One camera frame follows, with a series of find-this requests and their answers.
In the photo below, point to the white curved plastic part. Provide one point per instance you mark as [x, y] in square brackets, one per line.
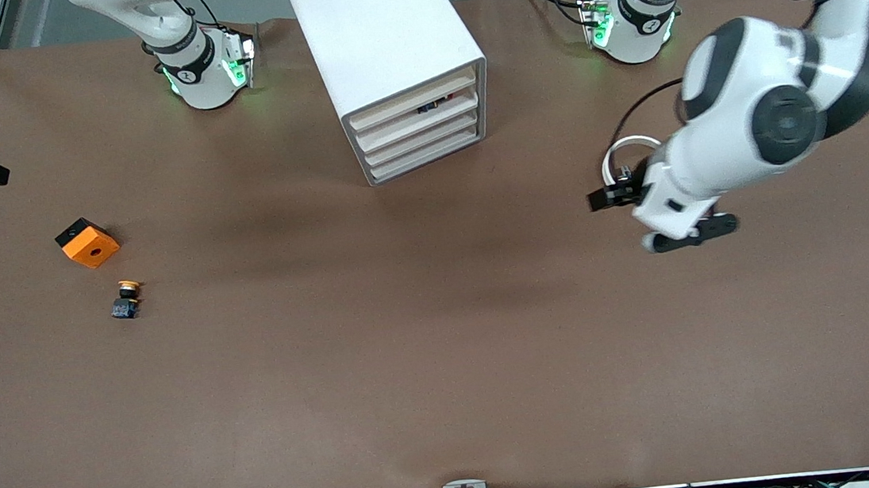
[608, 159]

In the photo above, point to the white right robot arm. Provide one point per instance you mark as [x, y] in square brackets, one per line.
[204, 83]

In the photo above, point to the white drawer cabinet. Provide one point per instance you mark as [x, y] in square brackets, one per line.
[374, 34]

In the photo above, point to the small multicoloured switch part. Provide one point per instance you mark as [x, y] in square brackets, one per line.
[437, 105]

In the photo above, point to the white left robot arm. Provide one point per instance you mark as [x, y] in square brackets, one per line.
[748, 110]

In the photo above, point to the brown table mat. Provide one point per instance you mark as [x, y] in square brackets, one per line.
[333, 349]

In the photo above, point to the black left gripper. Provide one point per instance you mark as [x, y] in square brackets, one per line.
[631, 187]

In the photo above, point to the orange and black button box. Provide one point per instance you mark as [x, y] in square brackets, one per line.
[92, 249]

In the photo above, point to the yellow push button switch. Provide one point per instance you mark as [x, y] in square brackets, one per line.
[127, 301]

